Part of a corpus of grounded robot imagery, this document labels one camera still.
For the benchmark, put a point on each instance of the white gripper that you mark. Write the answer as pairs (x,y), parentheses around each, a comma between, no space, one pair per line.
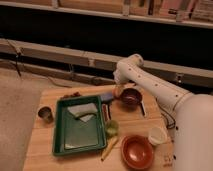
(120,77)

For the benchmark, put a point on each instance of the orange apple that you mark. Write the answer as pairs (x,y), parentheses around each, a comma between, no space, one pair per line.
(116,92)

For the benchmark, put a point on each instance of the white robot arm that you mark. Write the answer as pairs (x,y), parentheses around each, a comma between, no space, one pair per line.
(193,140)

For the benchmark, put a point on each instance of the small green cup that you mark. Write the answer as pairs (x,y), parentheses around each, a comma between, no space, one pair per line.
(111,128)

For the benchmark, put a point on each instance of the white plastic cup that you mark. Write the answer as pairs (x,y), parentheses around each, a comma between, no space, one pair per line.
(157,136)

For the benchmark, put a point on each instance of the small metal cup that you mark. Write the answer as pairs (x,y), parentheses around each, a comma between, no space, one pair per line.
(46,114)

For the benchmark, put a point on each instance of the dark purple bowl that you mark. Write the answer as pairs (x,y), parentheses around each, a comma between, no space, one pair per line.
(131,97)

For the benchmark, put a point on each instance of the red and black marker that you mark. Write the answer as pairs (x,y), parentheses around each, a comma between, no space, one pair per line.
(106,112)

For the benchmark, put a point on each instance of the dark brown small object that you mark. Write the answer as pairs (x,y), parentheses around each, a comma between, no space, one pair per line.
(76,94)

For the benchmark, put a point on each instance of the folded grey cloth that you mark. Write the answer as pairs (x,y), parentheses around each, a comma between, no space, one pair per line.
(84,112)

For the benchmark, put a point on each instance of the yellow banana toy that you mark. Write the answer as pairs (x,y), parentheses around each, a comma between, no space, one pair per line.
(111,143)

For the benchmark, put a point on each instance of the green plastic tray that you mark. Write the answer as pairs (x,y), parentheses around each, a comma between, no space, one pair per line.
(71,135)

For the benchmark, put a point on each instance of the orange-red bowl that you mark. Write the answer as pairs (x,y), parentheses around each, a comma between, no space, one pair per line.
(137,153)

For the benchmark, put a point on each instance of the black handled utensil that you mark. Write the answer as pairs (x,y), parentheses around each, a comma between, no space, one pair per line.
(143,109)

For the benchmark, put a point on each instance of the wooden shelf rail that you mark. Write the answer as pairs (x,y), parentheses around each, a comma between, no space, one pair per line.
(176,73)

